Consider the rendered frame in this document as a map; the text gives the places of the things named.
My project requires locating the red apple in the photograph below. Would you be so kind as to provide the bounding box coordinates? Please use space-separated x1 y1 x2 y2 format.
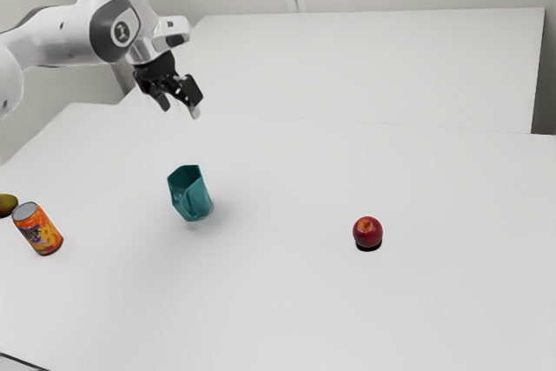
352 215 385 249

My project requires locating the yellow green mango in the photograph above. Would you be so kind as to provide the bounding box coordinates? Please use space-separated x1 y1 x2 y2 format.
0 193 19 218

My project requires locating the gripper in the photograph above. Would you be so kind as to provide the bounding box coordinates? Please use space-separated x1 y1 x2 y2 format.
132 50 204 121

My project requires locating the orange printed drink can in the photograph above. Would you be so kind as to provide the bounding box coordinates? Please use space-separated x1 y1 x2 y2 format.
11 202 64 256

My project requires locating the teal faceted mug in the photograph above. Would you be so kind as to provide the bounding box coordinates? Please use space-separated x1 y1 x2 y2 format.
166 164 214 223

